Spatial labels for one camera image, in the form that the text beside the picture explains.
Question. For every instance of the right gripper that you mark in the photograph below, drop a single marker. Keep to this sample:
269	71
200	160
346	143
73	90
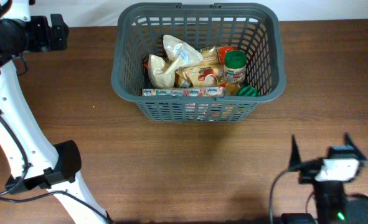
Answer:
309	175

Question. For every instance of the grey plastic shopping basket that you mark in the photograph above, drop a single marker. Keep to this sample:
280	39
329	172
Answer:
252	28

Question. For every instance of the orange spaghetti packet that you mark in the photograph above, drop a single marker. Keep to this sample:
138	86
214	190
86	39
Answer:
218	53

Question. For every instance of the orange coffee snack bag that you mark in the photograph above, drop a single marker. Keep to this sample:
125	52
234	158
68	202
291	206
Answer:
205	76

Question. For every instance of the cream plastic food bag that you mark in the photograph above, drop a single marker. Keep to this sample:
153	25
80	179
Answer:
164	79

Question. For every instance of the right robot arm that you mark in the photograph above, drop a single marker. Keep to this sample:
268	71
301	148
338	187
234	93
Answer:
333	205

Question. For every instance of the green lid jar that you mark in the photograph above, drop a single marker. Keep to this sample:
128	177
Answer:
235	63
248	91

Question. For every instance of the white tissue pack bundle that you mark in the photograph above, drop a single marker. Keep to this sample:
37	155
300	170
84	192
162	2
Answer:
186	92

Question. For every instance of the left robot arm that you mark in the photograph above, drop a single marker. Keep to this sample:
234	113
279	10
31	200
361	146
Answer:
34	161

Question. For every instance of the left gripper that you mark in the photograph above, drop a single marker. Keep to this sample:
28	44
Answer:
42	34

